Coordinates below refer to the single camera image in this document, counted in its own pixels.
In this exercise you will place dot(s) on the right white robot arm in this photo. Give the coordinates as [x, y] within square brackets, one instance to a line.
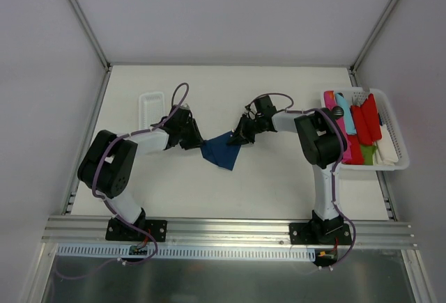
[321, 140]

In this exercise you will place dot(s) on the white napkin stack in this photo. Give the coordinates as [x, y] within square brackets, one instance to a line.
[385, 153]

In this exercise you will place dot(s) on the blue paper napkin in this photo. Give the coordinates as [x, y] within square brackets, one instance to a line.
[218, 152]

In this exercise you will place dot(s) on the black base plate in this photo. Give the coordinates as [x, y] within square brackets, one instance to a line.
[118, 231]
[314, 234]

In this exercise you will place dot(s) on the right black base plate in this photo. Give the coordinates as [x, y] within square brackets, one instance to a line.
[314, 234]

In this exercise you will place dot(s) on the right aluminium frame post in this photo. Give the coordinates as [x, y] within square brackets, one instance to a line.
[372, 37]

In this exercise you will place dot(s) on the aluminium frame post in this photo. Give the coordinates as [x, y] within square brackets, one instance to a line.
[89, 33]
[372, 37]

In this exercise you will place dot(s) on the aluminium mounting rail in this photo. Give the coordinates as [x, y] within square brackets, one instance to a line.
[229, 232]

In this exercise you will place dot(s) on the left aluminium frame post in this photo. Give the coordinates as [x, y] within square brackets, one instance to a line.
[89, 33]

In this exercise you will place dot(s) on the white slotted cable duct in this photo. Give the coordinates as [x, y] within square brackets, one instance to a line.
[198, 253]

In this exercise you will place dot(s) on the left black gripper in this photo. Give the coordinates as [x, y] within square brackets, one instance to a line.
[188, 133]

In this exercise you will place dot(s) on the light blue rolled napkin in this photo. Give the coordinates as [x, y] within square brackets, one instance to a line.
[348, 119]

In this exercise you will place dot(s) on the green napkin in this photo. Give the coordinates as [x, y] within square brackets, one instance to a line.
[368, 153]

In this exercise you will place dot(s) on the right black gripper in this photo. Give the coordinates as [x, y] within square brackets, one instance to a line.
[247, 129]

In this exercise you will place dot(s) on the pink rolled napkin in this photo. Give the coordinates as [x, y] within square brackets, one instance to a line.
[331, 103]

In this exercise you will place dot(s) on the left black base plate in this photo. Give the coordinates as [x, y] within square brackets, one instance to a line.
[118, 231]

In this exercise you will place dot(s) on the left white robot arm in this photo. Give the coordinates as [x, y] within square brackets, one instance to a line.
[107, 164]

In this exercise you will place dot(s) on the small white utensil tray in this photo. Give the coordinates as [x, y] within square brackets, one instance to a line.
[151, 109]

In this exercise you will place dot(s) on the red rolled napkin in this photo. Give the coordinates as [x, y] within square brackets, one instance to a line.
[371, 117]
[361, 136]

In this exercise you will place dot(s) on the large white basket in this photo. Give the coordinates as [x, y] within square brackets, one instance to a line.
[356, 96]

